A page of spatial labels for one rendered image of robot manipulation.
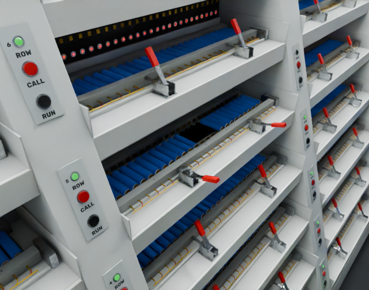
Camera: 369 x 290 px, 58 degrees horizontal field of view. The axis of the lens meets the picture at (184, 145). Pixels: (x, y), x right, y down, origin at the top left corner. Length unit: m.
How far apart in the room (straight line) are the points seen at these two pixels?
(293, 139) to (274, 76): 0.19
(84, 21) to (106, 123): 0.15
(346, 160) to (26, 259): 1.22
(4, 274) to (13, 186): 0.15
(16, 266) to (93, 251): 0.11
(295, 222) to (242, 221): 0.32
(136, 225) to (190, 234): 0.22
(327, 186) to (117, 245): 0.92
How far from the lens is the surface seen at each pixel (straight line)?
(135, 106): 0.58
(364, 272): 1.79
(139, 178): 0.67
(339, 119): 1.38
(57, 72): 0.48
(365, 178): 1.74
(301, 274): 1.25
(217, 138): 0.78
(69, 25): 0.51
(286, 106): 0.99
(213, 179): 0.63
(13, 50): 0.47
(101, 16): 0.54
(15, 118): 0.46
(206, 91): 0.68
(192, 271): 0.76
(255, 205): 0.91
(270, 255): 1.04
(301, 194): 1.12
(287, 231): 1.12
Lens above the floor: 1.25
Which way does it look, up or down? 21 degrees down
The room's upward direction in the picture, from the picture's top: 15 degrees counter-clockwise
